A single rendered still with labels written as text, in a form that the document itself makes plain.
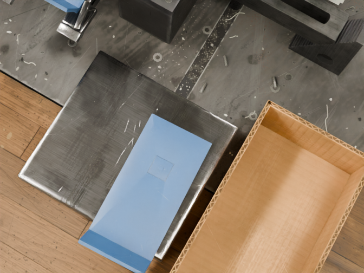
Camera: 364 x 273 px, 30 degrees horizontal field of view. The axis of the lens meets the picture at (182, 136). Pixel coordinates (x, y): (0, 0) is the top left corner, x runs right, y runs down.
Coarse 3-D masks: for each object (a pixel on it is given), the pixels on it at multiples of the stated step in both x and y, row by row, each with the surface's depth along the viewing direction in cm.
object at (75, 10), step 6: (48, 0) 64; (54, 0) 64; (60, 0) 65; (66, 0) 67; (72, 0) 67; (78, 0) 67; (84, 0) 67; (60, 6) 64; (66, 6) 64; (72, 6) 65; (78, 6) 66
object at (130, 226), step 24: (144, 144) 70; (168, 144) 70; (192, 144) 70; (144, 168) 69; (192, 168) 70; (120, 192) 69; (144, 192) 69; (168, 192) 69; (96, 216) 68; (120, 216) 68; (144, 216) 68; (168, 216) 68; (96, 240) 66; (120, 240) 67; (144, 240) 67; (120, 264) 64; (144, 264) 66
